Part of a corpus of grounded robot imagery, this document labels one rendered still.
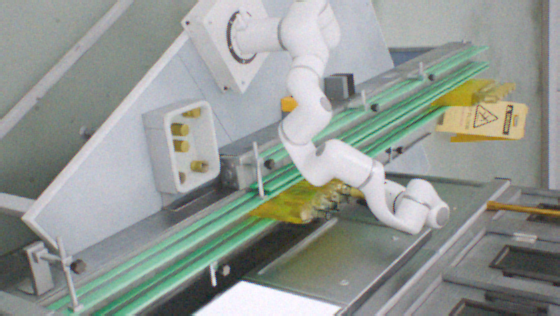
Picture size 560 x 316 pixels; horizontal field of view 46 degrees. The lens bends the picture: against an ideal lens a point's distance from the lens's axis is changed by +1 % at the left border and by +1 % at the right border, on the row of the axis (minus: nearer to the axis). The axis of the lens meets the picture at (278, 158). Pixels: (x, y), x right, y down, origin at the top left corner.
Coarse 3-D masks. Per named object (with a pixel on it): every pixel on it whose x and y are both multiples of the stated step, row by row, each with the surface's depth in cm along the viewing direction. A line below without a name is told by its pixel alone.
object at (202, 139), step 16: (176, 112) 172; (208, 112) 182; (192, 128) 187; (208, 128) 184; (192, 144) 188; (208, 144) 186; (176, 160) 183; (208, 160) 188; (176, 176) 174; (192, 176) 185; (208, 176) 184
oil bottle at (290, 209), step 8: (272, 200) 188; (280, 200) 187; (288, 200) 186; (296, 200) 185; (304, 200) 185; (256, 208) 191; (264, 208) 189; (272, 208) 187; (280, 208) 185; (288, 208) 184; (296, 208) 182; (304, 208) 181; (312, 208) 182; (264, 216) 190; (272, 216) 188; (280, 216) 186; (288, 216) 185; (296, 216) 183; (304, 216) 181
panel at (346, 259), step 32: (320, 224) 204; (352, 224) 202; (384, 224) 198; (288, 256) 187; (320, 256) 184; (352, 256) 182; (384, 256) 180; (288, 288) 168; (320, 288) 167; (352, 288) 165
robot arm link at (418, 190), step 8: (408, 184) 168; (416, 184) 165; (424, 184) 165; (408, 192) 166; (416, 192) 165; (424, 192) 164; (432, 192) 165; (416, 200) 164; (424, 200) 164; (432, 200) 166; (440, 200) 169; (432, 208) 168; (440, 208) 169; (448, 208) 171; (432, 216) 168; (440, 216) 169; (448, 216) 171; (424, 224) 172; (432, 224) 169; (440, 224) 170
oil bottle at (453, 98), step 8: (448, 96) 281; (456, 96) 279; (464, 96) 277; (472, 96) 275; (480, 96) 275; (488, 96) 273; (496, 96) 271; (432, 104) 287; (440, 104) 284; (448, 104) 282; (456, 104) 280; (464, 104) 278; (472, 104) 276
